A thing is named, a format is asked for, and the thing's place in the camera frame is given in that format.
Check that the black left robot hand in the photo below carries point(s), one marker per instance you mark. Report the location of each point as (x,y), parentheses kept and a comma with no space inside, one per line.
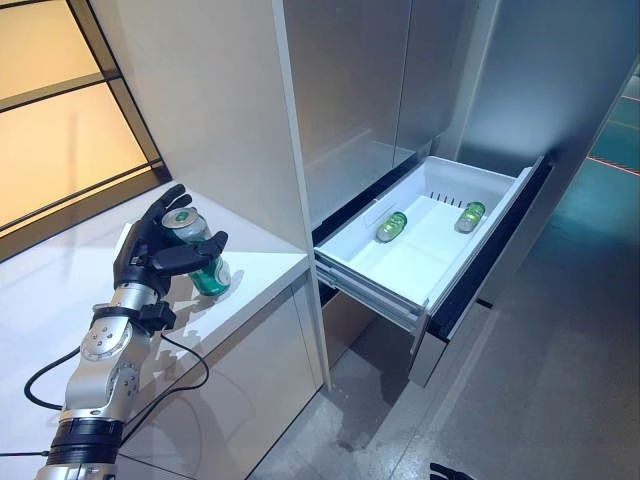
(145,255)

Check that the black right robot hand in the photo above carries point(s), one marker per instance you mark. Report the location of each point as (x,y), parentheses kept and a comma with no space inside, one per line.
(445,472)

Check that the green beer can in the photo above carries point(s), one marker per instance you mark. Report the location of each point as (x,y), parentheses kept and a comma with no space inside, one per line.
(212,280)
(470,217)
(392,226)

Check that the fridge drawer with white bin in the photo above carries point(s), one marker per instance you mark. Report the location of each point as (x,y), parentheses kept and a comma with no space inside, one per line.
(425,250)

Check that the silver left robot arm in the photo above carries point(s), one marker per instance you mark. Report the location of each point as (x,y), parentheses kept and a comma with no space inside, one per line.
(100,370)

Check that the steel bottom fridge drawer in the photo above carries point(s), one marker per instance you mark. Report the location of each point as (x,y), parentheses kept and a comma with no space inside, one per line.
(440,350)

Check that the stainless steel fridge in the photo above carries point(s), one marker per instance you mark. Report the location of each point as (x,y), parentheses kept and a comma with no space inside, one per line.
(350,100)

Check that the white counter cabinet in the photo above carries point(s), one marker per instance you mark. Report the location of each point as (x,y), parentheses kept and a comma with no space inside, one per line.
(250,310)

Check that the dark framed glass partition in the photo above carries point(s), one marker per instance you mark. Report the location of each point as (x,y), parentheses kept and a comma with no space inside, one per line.
(120,90)

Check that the white tall divider panel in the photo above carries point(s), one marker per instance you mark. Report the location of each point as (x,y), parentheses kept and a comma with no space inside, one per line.
(300,150)

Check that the grey tall side panel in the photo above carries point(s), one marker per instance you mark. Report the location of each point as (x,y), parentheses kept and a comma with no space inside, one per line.
(540,75)

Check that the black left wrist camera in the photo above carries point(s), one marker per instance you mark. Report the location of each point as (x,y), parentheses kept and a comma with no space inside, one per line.
(157,315)

